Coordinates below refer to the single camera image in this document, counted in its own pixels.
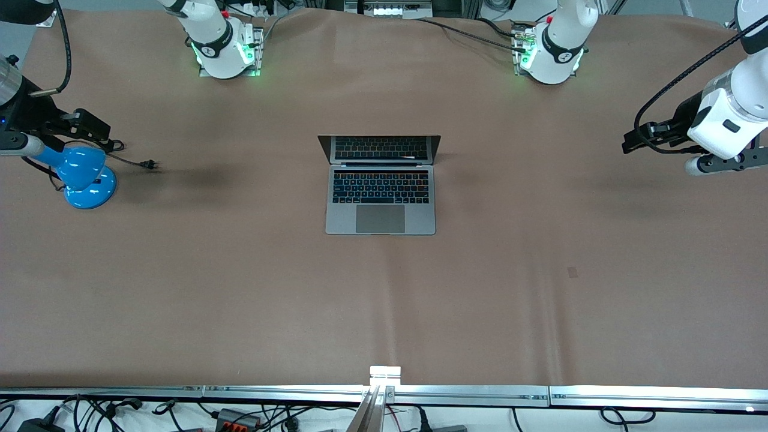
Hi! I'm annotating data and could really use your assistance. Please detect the grey laptop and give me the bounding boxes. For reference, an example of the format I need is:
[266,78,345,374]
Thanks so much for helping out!
[317,134,442,236]

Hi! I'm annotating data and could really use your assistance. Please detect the blue desk lamp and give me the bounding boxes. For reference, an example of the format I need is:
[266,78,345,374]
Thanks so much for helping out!
[28,145,118,210]

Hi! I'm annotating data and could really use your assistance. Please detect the black power adapter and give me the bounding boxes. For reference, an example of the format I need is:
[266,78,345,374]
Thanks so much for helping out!
[17,414,68,432]

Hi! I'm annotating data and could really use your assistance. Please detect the grey power strip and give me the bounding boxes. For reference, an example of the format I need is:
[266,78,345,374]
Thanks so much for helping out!
[344,0,434,19]

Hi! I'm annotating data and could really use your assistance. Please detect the brown table mat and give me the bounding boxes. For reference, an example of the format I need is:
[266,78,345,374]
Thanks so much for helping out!
[0,7,768,391]

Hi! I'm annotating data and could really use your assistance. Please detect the grey terminal block orange levers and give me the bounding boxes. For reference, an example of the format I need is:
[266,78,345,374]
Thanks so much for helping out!
[215,407,263,431]

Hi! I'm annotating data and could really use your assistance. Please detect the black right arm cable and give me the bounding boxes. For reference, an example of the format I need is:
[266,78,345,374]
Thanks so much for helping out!
[27,0,74,98]

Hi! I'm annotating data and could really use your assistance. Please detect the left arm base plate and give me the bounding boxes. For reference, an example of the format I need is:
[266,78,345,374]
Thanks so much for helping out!
[511,21,586,77]

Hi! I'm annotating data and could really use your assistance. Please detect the short black cable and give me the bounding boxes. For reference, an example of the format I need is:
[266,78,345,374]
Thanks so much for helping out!
[478,18,520,38]

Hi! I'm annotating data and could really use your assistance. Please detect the grey cable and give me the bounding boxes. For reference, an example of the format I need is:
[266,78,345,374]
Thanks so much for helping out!
[263,7,308,38]

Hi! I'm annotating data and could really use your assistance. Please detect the long black cable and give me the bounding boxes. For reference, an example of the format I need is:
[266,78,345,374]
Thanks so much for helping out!
[413,17,520,46]

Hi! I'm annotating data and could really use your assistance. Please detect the aluminium edge rail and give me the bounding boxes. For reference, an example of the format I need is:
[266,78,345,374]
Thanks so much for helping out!
[0,385,205,399]
[548,386,768,410]
[203,385,550,406]

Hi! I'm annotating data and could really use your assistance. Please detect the black cable tangle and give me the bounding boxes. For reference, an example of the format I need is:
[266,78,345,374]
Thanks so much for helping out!
[59,394,145,432]

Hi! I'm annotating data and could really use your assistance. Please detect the black looped cable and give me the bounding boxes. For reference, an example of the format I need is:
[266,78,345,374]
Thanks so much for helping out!
[600,406,656,425]

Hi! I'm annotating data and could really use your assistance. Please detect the shiny metal mount plate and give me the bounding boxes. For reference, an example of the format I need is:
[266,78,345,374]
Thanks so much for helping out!
[369,365,402,388]

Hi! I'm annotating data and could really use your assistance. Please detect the aluminium camera mount bar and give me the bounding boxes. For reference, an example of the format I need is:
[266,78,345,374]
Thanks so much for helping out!
[347,385,386,432]

